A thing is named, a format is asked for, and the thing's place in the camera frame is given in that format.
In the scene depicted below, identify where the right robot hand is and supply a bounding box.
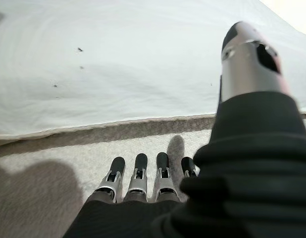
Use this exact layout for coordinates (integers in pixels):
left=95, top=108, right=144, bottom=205
left=62, top=21, right=306, bottom=238

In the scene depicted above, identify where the white duvet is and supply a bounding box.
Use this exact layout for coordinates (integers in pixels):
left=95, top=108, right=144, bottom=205
left=0, top=0, right=306, bottom=143

